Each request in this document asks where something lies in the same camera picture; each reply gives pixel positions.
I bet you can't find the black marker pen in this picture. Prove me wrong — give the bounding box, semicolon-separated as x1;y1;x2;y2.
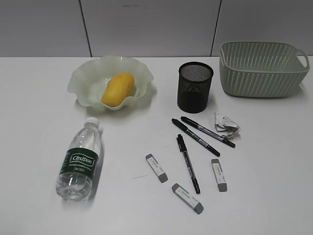
177;134;201;194
180;116;236;148
171;118;220;157

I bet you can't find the yellow mango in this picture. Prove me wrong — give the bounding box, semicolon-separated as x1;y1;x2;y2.
102;72;134;107

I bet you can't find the grey white eraser front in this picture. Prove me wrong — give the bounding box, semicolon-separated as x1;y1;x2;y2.
172;183;204;214

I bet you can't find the waste paper ball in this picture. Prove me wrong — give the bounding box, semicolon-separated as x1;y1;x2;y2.
214;113;241;139

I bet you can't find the green plastic woven basket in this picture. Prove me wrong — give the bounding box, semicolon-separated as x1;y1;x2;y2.
220;41;310;98

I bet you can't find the black mesh pen holder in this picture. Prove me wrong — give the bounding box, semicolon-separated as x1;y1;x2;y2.
177;61;214;114

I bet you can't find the grey white eraser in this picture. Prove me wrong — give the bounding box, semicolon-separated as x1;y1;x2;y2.
211;159;227;192
145;154;168;183
172;183;204;214

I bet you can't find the clear plastic water bottle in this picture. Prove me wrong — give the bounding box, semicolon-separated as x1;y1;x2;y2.
56;117;101;201

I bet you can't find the translucent wavy glass plate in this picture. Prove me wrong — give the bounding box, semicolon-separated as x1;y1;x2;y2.
67;55;154;111

